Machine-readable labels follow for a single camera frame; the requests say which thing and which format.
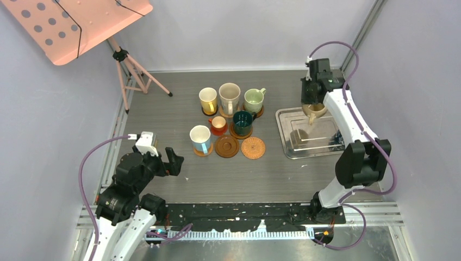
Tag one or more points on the red round coaster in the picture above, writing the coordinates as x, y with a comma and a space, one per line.
218, 131

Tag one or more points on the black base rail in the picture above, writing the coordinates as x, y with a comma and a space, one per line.
244, 217

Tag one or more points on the beige mug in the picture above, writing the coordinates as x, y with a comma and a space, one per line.
313, 111

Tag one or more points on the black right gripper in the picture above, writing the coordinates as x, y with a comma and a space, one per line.
305, 99

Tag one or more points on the pink music stand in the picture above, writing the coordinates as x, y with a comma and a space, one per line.
66, 29

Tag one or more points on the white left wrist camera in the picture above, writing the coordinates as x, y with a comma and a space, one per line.
145, 143

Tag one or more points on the cream mug tall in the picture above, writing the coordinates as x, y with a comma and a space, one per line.
229, 96

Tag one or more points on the woven rattan coaster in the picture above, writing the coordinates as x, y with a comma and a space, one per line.
223, 114
253, 148

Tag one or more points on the orange black face coaster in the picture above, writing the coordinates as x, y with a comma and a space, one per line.
209, 114

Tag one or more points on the dark wooden coaster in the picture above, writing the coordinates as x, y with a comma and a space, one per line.
260, 111
227, 146

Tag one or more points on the brown wooden coaster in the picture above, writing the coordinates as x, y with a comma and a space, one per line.
234, 134

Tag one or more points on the white light blue mug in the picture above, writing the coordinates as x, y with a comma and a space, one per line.
200, 136

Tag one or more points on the small brown cup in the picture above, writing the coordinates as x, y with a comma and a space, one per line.
217, 121

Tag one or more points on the yellow cup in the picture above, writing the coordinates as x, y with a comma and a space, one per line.
208, 99

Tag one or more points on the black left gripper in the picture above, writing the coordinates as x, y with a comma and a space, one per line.
172, 167

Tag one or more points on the light orange wooden coaster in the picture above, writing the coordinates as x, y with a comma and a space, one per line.
202, 154

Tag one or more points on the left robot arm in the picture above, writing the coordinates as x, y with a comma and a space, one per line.
123, 215

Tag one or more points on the navy blue mug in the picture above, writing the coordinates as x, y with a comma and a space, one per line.
338, 138

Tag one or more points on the metal tray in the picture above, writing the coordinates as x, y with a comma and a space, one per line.
300, 140

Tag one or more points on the light green mug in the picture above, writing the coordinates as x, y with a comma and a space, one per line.
254, 100

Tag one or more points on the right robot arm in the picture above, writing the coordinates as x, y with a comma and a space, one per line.
365, 157

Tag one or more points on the dark green mug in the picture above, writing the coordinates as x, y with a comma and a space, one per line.
243, 121

